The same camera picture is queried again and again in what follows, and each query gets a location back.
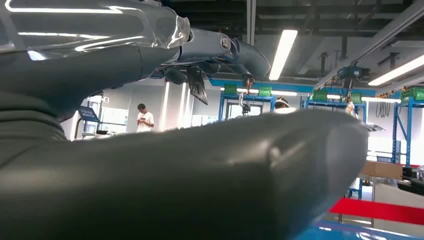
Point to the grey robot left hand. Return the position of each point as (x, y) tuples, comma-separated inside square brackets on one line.
[(165, 182)]

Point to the blue overhead hoist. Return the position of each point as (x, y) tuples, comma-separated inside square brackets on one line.
[(351, 72)]

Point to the blue overhead crane beam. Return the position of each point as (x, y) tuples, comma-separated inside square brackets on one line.
[(298, 85)]

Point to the long ceiling light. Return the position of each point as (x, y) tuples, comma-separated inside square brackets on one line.
[(283, 54), (397, 71)]

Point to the blue metal shelf rack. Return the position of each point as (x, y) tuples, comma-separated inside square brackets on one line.
[(409, 139), (331, 103), (348, 233), (246, 97)]

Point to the brown cardboard box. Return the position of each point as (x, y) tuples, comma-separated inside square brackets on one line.
[(381, 170)]

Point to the dark blue sign board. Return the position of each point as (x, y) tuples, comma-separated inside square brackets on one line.
[(87, 113)]

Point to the person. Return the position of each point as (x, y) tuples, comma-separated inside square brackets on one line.
[(145, 121), (281, 104)]

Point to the green plastic crate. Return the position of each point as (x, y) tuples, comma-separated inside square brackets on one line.
[(412, 93), (320, 95), (231, 89), (265, 91), (356, 98)]

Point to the red barrier belt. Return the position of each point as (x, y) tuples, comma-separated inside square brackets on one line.
[(381, 211)]

